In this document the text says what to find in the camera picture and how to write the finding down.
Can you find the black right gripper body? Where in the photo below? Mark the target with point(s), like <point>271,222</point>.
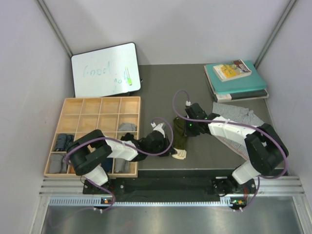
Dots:
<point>191,129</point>

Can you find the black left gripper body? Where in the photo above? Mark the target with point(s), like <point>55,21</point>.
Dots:
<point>163,144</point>

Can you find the green sports bra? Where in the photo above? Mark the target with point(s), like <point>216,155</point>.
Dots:
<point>180,138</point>

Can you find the light grey underwear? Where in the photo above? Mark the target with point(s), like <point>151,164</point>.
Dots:
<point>127,127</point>

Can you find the grey striped boxer shorts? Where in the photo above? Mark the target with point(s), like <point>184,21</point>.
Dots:
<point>239,115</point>

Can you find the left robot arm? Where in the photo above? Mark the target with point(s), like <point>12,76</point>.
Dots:
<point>87,153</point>

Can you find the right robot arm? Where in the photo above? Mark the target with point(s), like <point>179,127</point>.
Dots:
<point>265,149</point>

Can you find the black rolled garment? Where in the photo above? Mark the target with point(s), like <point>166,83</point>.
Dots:
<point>129,137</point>

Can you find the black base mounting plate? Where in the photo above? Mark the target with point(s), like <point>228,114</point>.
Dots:
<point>183,185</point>

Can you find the grey rolled garment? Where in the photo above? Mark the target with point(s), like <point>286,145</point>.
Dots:
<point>121,166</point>

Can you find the wooden compartment tray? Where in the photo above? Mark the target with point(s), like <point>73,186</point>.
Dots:
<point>79,116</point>

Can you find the navy rolled garment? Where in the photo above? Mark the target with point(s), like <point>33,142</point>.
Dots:
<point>107,165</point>

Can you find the green whiteboard marker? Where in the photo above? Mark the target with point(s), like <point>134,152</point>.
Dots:
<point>128,76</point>

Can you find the yellow paperback book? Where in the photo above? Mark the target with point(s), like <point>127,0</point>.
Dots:
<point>231,70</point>

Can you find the white whiteboard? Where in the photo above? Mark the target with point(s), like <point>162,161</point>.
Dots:
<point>101,72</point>

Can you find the dark blue rolled socks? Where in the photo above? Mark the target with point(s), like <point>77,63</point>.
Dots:
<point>63,141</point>

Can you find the grey rolled socks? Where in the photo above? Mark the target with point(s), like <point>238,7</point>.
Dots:
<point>57,164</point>

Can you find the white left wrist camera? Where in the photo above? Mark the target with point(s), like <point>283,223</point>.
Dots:
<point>159,127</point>

